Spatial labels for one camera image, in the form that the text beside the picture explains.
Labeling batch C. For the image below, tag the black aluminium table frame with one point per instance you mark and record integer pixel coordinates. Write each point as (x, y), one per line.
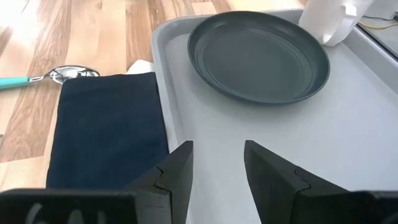
(377, 41)

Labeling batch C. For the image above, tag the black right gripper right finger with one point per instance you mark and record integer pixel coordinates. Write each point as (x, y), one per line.
(280, 193)

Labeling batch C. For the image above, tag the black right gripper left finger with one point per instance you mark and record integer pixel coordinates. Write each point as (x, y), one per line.
(174, 186)

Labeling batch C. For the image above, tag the white ceramic mug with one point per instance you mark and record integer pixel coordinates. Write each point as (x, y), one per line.
(326, 18)

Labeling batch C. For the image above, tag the white bowl with dark rim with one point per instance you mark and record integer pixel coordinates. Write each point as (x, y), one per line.
(258, 59)

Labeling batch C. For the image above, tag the grey plastic tray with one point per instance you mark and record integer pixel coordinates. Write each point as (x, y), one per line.
(342, 124)

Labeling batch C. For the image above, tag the navy blue cloth napkin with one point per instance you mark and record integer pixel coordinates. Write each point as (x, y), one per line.
(109, 130)

